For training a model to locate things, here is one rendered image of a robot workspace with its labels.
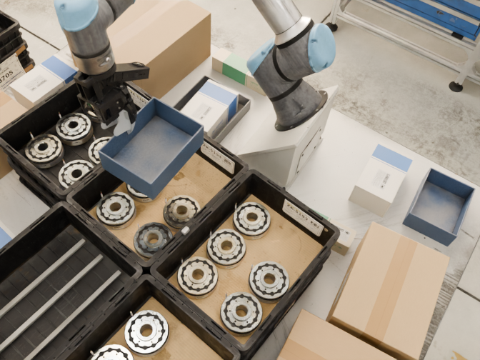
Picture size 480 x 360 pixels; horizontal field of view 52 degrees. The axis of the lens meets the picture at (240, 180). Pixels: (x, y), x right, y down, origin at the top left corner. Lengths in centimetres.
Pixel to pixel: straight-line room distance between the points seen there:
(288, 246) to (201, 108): 57
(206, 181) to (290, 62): 41
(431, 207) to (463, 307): 81
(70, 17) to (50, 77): 88
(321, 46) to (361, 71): 171
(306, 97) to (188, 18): 56
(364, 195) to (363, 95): 141
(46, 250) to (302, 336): 69
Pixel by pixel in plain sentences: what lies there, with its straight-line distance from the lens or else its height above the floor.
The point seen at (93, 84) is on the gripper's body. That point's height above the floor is 130.
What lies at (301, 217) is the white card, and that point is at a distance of 133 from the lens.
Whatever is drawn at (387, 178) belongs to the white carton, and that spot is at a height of 79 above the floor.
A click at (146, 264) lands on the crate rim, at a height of 93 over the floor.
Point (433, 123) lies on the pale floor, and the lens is 292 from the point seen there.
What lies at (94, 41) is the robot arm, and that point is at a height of 140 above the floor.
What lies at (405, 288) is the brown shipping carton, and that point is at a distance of 135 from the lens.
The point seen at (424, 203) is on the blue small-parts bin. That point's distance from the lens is 169.
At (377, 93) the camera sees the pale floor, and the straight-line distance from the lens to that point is 295.
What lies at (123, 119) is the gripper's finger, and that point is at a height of 117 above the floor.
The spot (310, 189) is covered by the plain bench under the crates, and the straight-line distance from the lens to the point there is 160.
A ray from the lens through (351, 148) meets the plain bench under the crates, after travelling 174.
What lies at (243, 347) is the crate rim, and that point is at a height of 93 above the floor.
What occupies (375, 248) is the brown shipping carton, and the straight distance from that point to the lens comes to 137.
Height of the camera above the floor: 203
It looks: 57 degrees down
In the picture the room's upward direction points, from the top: 6 degrees clockwise
